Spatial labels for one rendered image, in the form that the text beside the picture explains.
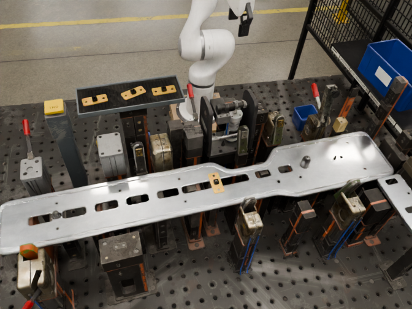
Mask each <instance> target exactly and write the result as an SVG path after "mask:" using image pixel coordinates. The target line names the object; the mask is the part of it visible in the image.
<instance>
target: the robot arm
mask: <svg viewBox="0 0 412 309"><path fill-rule="evenodd" d="M217 2H218V0H192V3H191V10H190V13H189V17H188V19H187V21H186V23H185V25H184V27H183V29H182V31H181V34H180V37H179V39H178V53H179V55H180V56H181V57H182V58H183V59H184V60H187V61H197V62H195V63H194V64H193V65H192V66H191V67H190V68H189V74H188V83H190V84H192V88H193V93H194V103H195V107H196V113H198V116H199V114H200V99H201V97H202V96H207V98H208V100H209V101H210V99H213V92H214V87H215V78H216V73H217V72H218V71H219V70H220V69H221V68H222V67H223V66H224V65H225V64H226V63H227V62H228V61H229V60H230V58H231V57H232V55H233V53H234V50H235V38H234V37H233V35H232V33H231V32H230V31H228V30H226V29H202V30H200V26H201V24H202V23H203V22H204V21H205V20H206V19H207V18H208V17H209V16H210V15H211V14H212V13H213V12H214V10H215V8H216V5H217ZM227 2H228V4H229V7H230V8H229V14H228V20H237V19H238V17H239V16H240V24H239V27H238V37H244V36H248V33H249V29H250V25H251V22H252V20H253V9H254V2H255V0H227ZM245 11H246V13H243V12H245ZM243 16H247V19H246V20H244V21H243ZM179 111H180V114H181V116H182V117H183V118H184V119H186V120H187V121H191V120H193V108H192V105H191V100H190V98H189V95H188V92H187V98H186V99H185V102H183V103H180V106H179ZM198 121H199V119H198Z"/></svg>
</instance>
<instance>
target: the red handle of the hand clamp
mask: <svg viewBox="0 0 412 309"><path fill-rule="evenodd" d="M311 89H312V92H313V97H314V99H315V103H316V108H317V111H318V113H319V109H320V106H321V102H320V99H319V92H318V87H317V84H315V83H312V85H311ZM324 122H325V119H324V116H323V118H322V122H321V123H324Z"/></svg>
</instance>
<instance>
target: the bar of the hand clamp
mask: <svg viewBox="0 0 412 309"><path fill-rule="evenodd" d="M337 88H338V87H337V86H336V85H335V84H333V85H326V88H325V90H324V95H323V98H322V102H321V106H320V109H319V113H318V119H319V121H320V124H319V127H320V125H321V122H322V118H323V116H324V119H325V122H324V123H323V125H325V126H327V122H328V119H329V115H330V111H331V109H332V105H333V103H334V99H335V98H337V97H339V95H340V92H339V91H337Z"/></svg>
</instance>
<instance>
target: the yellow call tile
mask: <svg viewBox="0 0 412 309"><path fill-rule="evenodd" d="M44 106H45V115H51V114H56V113H63V112H64V106H63V99H56V100H51V101H45V102H44Z"/></svg>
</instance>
